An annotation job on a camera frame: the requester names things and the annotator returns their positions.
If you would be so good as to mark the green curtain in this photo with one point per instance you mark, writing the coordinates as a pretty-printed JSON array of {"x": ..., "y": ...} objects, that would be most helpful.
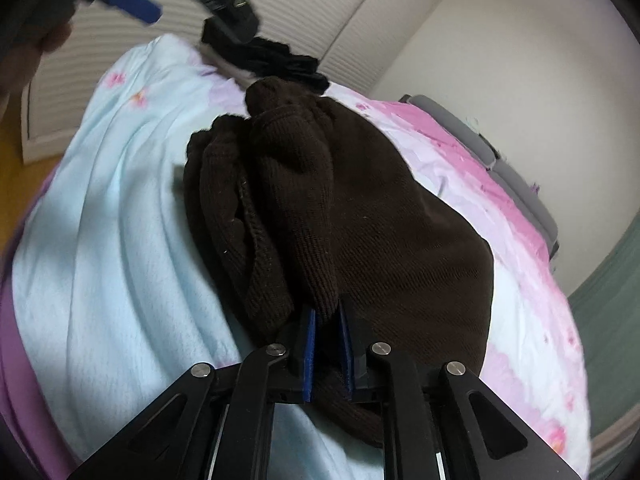
[{"x": 610, "y": 320}]

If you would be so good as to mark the black clothes pile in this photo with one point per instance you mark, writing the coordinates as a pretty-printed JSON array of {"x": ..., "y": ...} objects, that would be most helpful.
[{"x": 275, "y": 57}]

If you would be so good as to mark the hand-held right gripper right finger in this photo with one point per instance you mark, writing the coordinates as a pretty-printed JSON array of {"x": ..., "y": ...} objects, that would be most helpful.
[{"x": 346, "y": 355}]

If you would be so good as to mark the dark brown pants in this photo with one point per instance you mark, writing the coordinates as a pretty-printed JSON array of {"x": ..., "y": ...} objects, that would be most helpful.
[{"x": 360, "y": 220}]

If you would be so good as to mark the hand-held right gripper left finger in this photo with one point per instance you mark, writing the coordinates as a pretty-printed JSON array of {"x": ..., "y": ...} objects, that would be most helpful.
[{"x": 310, "y": 355}]

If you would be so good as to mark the grey bed headboard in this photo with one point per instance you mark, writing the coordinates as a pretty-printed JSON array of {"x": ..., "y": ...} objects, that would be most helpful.
[{"x": 520, "y": 185}]

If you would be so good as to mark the person's left hand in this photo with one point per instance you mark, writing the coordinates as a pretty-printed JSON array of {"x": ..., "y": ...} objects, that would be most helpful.
[{"x": 30, "y": 60}]

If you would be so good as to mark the floral pink and blue duvet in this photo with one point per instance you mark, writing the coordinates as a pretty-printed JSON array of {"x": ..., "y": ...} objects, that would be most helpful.
[{"x": 130, "y": 220}]

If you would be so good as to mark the wide white louvered wardrobe door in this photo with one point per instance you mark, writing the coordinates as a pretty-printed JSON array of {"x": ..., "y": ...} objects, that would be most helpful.
[{"x": 175, "y": 20}]

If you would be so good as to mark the narrow white louvered wardrobe door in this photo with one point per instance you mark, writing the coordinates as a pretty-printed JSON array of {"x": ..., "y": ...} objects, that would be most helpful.
[{"x": 390, "y": 15}]

